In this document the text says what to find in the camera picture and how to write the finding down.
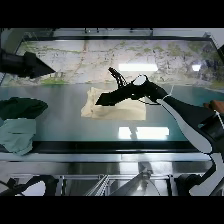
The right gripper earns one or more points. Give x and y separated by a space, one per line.
115 96

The cream shirt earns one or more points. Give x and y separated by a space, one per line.
130 111

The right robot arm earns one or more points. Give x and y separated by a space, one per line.
186 113

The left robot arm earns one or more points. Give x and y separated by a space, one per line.
23 65

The pale green garment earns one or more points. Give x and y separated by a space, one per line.
18 135

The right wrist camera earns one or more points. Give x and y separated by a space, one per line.
117 77

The silver frame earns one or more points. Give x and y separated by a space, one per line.
100 158

